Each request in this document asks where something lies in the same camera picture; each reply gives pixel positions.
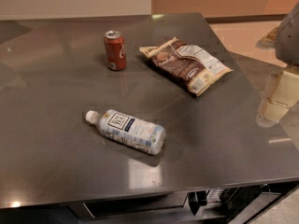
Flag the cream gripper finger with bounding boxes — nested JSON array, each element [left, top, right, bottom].
[[263, 100, 289, 122], [271, 66, 299, 107]]

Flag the brown chip bag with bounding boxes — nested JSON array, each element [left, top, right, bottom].
[[139, 37, 232, 96]]

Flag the blue label plastic bottle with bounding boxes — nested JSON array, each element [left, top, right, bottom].
[[85, 109, 165, 155]]

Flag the black equipment under table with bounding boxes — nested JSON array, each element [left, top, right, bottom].
[[188, 182, 298, 219]]

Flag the red soda can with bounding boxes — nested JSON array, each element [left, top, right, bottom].
[[104, 30, 126, 71]]

